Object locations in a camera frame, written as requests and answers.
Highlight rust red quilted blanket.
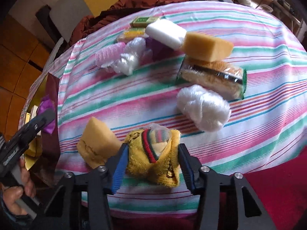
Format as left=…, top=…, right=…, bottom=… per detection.
left=68, top=0, right=198, bottom=46

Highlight torn yellow sponge block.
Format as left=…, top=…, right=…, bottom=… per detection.
left=77, top=117, right=122, bottom=169

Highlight clear plastic bag bundle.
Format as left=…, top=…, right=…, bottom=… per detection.
left=111, top=37, right=153, bottom=76

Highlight white plastic bag bundle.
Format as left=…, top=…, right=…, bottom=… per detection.
left=177, top=85, right=232, bottom=132

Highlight yellow knitted sock bundle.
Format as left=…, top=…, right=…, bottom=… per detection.
left=124, top=126, right=181, bottom=187

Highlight yellow snack packet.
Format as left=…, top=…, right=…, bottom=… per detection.
left=116, top=28, right=148, bottom=43

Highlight striped bed sheet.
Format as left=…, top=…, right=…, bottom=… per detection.
left=43, top=1, right=306, bottom=218

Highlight white foam block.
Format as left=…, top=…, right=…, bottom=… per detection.
left=145, top=19, right=187, bottom=50

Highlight cracker pack green ends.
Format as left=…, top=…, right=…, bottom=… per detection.
left=177, top=56, right=247, bottom=101

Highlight green small carton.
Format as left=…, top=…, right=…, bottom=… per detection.
left=130, top=16, right=161, bottom=28

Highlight maroon gold storage box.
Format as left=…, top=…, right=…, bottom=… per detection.
left=23, top=73, right=60, bottom=187

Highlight purple cloth pouch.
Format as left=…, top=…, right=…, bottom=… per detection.
left=37, top=95, right=56, bottom=135

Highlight cluttered side shelf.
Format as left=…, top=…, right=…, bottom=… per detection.
left=236, top=0, right=306, bottom=42

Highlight small yellow sponge block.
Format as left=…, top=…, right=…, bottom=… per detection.
left=181, top=32, right=234, bottom=62

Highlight person's left hand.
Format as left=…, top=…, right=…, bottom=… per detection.
left=2, top=158, right=36, bottom=216

